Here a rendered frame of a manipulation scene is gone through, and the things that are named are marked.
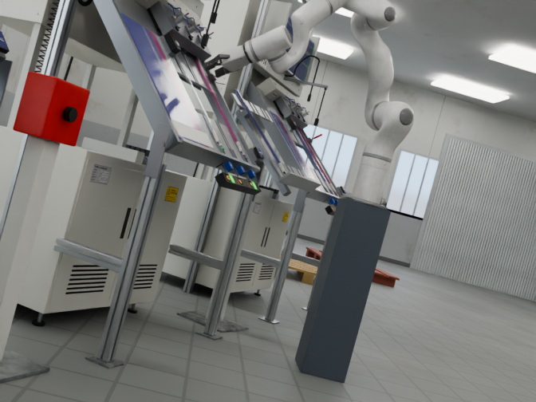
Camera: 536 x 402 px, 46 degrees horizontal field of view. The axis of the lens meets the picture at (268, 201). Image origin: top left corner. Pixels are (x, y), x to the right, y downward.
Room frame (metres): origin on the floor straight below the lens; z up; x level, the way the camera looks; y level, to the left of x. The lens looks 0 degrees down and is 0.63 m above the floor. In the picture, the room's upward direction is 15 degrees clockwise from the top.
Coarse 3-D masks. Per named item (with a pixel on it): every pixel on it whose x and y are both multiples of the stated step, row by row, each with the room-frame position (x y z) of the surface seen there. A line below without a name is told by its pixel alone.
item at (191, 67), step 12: (120, 0) 2.23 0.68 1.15; (132, 0) 2.35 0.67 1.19; (120, 12) 2.16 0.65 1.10; (132, 12) 2.27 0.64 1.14; (144, 12) 2.40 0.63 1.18; (144, 24) 2.32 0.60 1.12; (180, 60) 2.49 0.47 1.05; (192, 60) 2.64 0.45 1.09; (180, 72) 2.41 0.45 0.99; (192, 72) 2.55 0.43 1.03; (204, 72) 2.71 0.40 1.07; (192, 84) 2.61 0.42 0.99; (204, 84) 2.61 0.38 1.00
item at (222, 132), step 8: (200, 120) 2.31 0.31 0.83; (208, 128) 2.35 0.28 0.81; (216, 128) 2.43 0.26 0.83; (224, 128) 2.53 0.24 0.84; (208, 136) 2.30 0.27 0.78; (224, 136) 2.47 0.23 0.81; (232, 136) 2.56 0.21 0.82; (216, 144) 2.33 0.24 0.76; (224, 144) 2.42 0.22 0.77; (232, 144) 2.51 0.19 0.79; (240, 144) 2.61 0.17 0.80; (224, 152) 2.34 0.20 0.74; (232, 152) 2.43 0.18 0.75; (240, 152) 2.54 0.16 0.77; (248, 160) 2.59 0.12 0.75
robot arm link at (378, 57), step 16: (352, 16) 2.53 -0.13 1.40; (352, 32) 2.55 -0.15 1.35; (368, 32) 2.50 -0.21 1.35; (368, 48) 2.48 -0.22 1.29; (384, 48) 2.47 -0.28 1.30; (368, 64) 2.50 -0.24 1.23; (384, 64) 2.47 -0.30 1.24; (368, 80) 2.53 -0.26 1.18; (384, 80) 2.49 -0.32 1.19; (368, 96) 2.56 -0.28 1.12; (384, 96) 2.57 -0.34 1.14; (368, 112) 2.58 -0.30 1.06
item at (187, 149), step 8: (184, 144) 2.02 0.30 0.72; (192, 144) 2.05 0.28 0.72; (200, 144) 2.11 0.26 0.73; (168, 152) 2.02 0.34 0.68; (176, 152) 2.05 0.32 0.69; (184, 152) 2.08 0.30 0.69; (192, 152) 2.11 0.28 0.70; (200, 152) 2.14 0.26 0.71; (208, 152) 2.17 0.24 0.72; (216, 152) 2.21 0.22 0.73; (192, 160) 2.17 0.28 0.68; (200, 160) 2.21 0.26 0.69; (208, 160) 2.24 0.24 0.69; (216, 160) 2.28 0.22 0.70; (224, 160) 2.31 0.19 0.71; (232, 160) 2.35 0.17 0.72; (240, 160) 2.41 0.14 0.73; (248, 168) 2.52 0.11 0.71; (256, 168) 2.57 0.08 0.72
